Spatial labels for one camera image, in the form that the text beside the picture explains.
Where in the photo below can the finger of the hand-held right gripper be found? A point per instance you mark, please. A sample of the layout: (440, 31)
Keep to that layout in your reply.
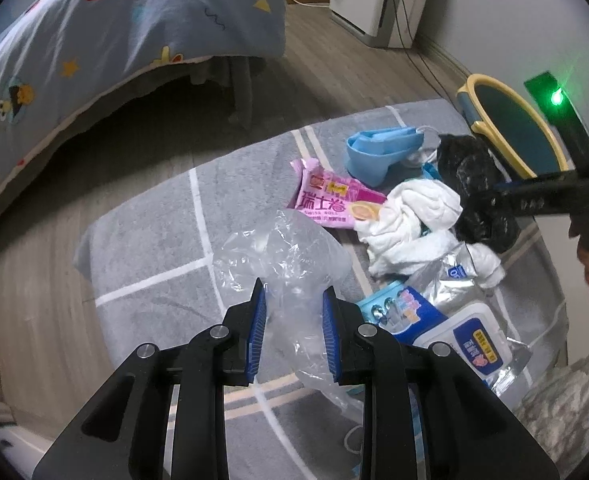
(529, 197)

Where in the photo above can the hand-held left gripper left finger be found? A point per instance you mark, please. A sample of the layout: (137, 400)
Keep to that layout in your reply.
(257, 331)

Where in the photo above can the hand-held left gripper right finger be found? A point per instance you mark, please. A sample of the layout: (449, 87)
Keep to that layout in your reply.
(331, 336)

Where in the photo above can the black plastic bag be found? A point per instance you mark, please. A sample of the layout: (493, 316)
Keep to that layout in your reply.
(459, 165)

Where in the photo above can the blue blister pack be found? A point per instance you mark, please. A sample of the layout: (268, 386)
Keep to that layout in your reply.
(404, 310)

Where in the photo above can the teal bin with yellow rim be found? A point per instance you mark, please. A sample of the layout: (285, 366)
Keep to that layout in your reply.
(509, 120)

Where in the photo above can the clear plastic bag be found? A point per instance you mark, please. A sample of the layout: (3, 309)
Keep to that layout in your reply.
(284, 255)

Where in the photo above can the crumpled white tissue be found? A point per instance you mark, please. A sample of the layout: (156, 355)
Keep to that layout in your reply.
(414, 210)

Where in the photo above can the silver wet wipes pack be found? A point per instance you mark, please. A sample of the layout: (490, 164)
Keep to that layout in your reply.
(447, 285)

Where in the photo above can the pink snack wrapper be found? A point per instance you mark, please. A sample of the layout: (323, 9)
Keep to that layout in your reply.
(334, 197)

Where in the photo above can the grey checked mat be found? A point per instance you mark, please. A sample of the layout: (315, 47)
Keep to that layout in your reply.
(149, 240)

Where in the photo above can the grey fluffy rug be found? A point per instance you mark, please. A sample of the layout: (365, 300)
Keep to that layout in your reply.
(564, 410)

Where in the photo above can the white air purifier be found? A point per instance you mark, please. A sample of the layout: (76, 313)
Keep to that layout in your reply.
(359, 0)

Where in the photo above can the white storage box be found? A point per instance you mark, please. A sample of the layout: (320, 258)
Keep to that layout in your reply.
(14, 442)

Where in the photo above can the bed with cartoon blue duvet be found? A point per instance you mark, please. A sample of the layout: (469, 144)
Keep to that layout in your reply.
(99, 60)

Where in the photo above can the grey bed frame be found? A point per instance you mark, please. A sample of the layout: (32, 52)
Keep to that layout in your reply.
(239, 90)

